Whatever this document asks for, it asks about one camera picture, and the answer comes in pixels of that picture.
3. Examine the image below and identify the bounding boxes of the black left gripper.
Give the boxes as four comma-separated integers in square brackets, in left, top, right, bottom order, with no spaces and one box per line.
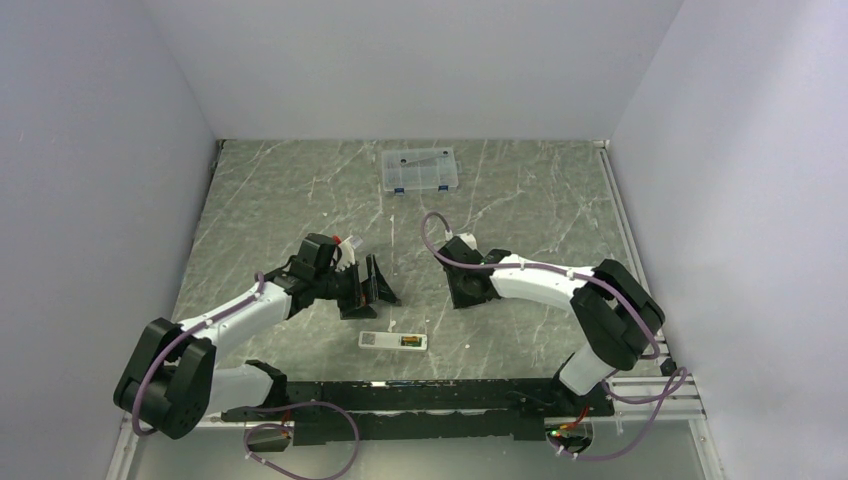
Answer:
[314,254,400,320]

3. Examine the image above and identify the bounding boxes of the white remote control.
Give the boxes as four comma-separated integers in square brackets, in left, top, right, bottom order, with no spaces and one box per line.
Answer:
[358,331,428,352]

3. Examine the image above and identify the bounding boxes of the gold green AAA battery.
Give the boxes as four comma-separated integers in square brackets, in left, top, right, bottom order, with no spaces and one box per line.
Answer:
[401,336,422,347]

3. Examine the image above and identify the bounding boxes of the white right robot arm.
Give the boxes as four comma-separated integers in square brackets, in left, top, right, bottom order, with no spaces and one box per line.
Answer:
[435,236,665,415]

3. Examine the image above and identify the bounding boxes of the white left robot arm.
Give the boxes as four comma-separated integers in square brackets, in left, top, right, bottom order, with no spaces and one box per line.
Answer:
[113,233,400,439]

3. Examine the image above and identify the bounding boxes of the clear plastic organizer box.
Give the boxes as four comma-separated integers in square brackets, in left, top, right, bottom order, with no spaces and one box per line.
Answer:
[379,147,459,195]

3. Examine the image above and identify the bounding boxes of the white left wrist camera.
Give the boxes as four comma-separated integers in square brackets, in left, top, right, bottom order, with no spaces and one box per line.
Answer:
[334,235,363,271]

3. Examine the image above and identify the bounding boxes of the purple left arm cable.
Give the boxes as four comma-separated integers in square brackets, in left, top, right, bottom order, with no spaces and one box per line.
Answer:
[131,271,360,480]

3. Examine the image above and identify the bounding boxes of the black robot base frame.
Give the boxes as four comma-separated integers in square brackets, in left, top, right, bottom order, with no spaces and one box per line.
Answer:
[218,357,617,446]

